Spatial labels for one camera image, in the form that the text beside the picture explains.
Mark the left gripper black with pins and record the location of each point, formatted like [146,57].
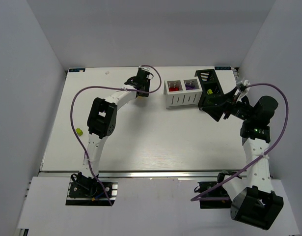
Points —
[143,92]

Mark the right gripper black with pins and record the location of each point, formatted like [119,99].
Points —
[229,108]

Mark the purple lego brick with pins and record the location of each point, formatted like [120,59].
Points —
[189,87]

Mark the small green lego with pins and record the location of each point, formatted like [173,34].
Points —
[79,132]

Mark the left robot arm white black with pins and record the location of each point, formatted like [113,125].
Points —
[102,119]

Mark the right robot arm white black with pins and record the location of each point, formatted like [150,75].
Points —
[252,199]

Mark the black double bin container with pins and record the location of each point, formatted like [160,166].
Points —
[208,80]

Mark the blue label right corner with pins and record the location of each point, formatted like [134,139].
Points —
[222,68]

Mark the blue label corner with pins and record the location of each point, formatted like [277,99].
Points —
[222,68]
[76,70]

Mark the white double bin container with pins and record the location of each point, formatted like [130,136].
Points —
[183,97]

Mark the blue label left corner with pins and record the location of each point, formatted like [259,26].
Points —
[76,70]

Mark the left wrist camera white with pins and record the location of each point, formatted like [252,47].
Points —
[144,68]

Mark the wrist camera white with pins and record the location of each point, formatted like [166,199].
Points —
[144,68]
[242,87]

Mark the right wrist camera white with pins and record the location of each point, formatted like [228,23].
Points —
[242,87]

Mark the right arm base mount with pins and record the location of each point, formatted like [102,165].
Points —
[217,193]

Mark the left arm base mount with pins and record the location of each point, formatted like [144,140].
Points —
[87,191]

